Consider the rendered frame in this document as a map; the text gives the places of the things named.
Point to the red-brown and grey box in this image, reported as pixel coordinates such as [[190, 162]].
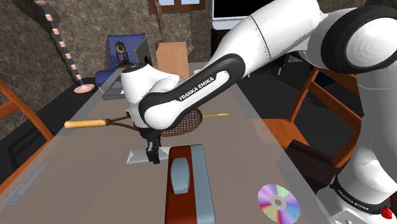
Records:
[[201, 186]]

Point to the wooden tennis racket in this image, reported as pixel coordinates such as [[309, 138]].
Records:
[[85, 123]]

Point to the brown cardboard box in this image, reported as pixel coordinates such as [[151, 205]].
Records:
[[172, 59]]

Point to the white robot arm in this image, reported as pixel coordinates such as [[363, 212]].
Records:
[[279, 34]]

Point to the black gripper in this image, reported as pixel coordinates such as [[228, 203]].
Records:
[[148, 134]]

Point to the brass mantel clock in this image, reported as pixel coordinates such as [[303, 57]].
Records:
[[121, 52]]

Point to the blue armchair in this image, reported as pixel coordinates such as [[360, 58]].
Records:
[[104, 77]]

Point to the thin brown statue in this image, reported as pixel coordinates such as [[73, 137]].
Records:
[[160, 21]]

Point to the brown framed window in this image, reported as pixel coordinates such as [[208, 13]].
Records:
[[176, 7]]

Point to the brown table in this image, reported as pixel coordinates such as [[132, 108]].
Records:
[[93, 189]]

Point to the grey laptop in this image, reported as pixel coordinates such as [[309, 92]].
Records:
[[114, 92]]

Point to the rainbow compact disc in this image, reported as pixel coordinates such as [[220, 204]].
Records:
[[279, 203]]

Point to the flat grey tablet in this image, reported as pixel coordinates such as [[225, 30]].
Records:
[[137, 156]]

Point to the black screen television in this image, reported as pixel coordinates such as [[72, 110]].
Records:
[[229, 9]]

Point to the striped pink floor lamp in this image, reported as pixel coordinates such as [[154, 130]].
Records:
[[63, 44]]

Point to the grey computer mouse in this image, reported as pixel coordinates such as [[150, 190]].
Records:
[[180, 175]]

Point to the orange wooden chair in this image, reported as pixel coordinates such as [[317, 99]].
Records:
[[328, 99], [31, 116]]

